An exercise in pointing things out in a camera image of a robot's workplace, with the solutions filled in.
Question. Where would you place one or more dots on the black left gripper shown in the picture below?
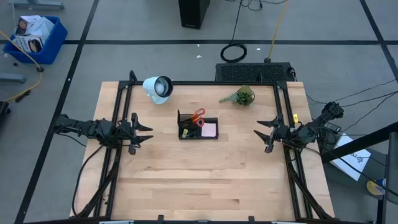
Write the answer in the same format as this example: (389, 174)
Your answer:
(132, 133)

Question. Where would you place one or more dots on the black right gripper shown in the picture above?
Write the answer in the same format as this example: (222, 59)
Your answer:
(280, 133)

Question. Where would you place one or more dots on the yellow-green eraser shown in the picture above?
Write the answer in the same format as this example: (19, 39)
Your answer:
(185, 133)

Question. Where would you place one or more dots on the yellow pencil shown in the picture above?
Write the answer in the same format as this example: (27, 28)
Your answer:
(191, 118)
(193, 115)

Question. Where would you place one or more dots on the pink sticky note pad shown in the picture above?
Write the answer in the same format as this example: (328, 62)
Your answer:
(209, 130)

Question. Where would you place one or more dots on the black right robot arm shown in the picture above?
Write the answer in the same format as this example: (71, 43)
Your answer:
(311, 132)

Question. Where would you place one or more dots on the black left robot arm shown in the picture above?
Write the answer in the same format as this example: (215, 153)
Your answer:
(93, 129)

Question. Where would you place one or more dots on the black mesh desk organizer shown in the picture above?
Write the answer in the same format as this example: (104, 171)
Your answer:
(213, 120)

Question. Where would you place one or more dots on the potted green succulent plant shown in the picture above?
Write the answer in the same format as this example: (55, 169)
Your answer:
(244, 96)

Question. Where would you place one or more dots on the white desk lamp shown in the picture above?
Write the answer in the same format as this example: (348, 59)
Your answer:
(155, 90)

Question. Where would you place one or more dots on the black perforated metal case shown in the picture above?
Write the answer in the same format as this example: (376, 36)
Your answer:
(252, 72)

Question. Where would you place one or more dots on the black power adapter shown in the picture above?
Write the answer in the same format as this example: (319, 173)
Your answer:
(333, 127)

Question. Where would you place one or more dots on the black metal beam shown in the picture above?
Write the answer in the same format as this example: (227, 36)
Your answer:
(357, 143)

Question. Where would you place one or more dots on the white paper sheet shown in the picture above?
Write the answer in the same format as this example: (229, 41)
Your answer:
(354, 158)

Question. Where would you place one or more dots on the yellow and blue disc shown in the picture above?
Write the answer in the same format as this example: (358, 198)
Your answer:
(374, 188)

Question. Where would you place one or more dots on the blue plastic bin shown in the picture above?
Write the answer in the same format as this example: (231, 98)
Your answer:
(54, 49)

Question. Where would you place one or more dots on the black computer tower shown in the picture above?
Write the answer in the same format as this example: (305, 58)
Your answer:
(192, 12)

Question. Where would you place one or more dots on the grey metal table foot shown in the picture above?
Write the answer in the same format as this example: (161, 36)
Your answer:
(37, 4)
(12, 77)

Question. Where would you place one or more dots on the white printed package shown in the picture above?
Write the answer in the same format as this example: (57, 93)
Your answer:
(34, 25)
(28, 43)

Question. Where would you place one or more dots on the black metal table frame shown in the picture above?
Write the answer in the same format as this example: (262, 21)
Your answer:
(199, 83)

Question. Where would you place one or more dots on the dark grey post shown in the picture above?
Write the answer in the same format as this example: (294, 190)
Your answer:
(392, 186)

